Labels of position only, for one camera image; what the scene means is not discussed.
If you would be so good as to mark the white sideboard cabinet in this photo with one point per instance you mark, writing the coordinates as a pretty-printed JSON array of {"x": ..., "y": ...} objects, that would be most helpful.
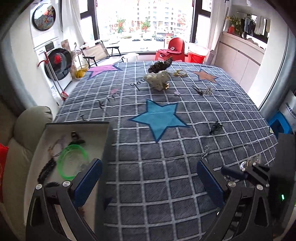
[{"x": 240, "y": 58}]

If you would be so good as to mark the silver clear hair clip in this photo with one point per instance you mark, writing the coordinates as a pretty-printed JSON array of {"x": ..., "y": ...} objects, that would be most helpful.
[{"x": 251, "y": 161}]

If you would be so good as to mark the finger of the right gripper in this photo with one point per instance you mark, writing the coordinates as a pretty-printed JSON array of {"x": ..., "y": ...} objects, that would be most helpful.
[{"x": 255, "y": 173}]

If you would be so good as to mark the silver charm keyring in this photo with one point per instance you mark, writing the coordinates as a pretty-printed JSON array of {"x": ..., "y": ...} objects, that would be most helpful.
[{"x": 205, "y": 152}]

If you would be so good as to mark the grey checked bedspread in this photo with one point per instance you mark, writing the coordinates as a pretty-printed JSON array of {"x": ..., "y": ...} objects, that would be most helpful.
[{"x": 152, "y": 184}]

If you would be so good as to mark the black beaded hair clip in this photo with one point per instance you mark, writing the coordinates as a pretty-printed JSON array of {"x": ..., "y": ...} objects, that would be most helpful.
[{"x": 46, "y": 171}]

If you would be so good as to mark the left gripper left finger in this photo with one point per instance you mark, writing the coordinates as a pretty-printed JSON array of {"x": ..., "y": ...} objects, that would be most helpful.
[{"x": 43, "y": 222}]

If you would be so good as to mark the yellow item basket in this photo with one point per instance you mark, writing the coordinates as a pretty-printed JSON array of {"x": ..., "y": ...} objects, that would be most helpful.
[{"x": 80, "y": 72}]

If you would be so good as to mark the white spotted scrunchie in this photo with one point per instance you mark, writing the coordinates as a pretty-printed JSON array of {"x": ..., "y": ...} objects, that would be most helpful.
[{"x": 158, "y": 81}]

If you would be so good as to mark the white washing machine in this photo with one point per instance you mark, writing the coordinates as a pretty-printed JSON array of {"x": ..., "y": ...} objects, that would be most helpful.
[{"x": 60, "y": 58}]

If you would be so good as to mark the flower vase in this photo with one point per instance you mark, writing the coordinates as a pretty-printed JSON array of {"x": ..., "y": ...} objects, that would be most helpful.
[{"x": 235, "y": 25}]

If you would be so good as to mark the black claw hair clip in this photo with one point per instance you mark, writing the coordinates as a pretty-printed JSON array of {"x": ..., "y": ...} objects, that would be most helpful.
[{"x": 75, "y": 139}]

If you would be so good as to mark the dark leopard scrunchie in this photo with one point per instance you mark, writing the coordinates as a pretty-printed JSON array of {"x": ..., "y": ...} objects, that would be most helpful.
[{"x": 160, "y": 66}]

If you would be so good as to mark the folding beige chair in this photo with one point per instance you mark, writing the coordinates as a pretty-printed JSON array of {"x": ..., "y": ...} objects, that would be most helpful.
[{"x": 96, "y": 52}]

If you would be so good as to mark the red embroidered cushion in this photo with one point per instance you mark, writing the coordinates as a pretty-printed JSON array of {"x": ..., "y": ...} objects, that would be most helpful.
[{"x": 3, "y": 155}]

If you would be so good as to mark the beige leather sofa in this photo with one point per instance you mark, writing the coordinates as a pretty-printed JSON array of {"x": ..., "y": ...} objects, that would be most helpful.
[{"x": 21, "y": 134}]

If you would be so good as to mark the red plastic bucket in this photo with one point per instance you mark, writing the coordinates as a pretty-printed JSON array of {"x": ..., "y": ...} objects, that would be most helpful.
[{"x": 197, "y": 55}]

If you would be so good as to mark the grey open tray box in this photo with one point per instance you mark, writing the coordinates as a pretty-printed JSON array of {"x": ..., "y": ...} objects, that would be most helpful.
[{"x": 98, "y": 137}]

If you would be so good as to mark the red plastic chair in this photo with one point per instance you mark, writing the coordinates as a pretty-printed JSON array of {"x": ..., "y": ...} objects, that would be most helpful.
[{"x": 176, "y": 50}]

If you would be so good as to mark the green translucent bangle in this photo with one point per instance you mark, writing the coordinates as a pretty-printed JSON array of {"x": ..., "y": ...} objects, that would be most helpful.
[{"x": 72, "y": 160}]

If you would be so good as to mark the white dryer upper unit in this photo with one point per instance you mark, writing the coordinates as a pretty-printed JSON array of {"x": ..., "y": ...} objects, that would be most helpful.
[{"x": 45, "y": 21}]

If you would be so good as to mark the gold bow hair clip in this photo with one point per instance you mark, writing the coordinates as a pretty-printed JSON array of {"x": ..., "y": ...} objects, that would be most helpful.
[{"x": 207, "y": 91}]

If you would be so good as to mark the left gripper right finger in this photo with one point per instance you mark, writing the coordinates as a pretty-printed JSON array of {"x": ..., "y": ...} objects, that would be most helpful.
[{"x": 244, "y": 209}]

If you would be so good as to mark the gold chain jewelry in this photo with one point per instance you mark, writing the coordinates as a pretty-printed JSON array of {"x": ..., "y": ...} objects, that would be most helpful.
[{"x": 180, "y": 73}]

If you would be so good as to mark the dark metal hair clip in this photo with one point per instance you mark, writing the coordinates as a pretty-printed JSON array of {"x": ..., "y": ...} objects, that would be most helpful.
[{"x": 200, "y": 92}]

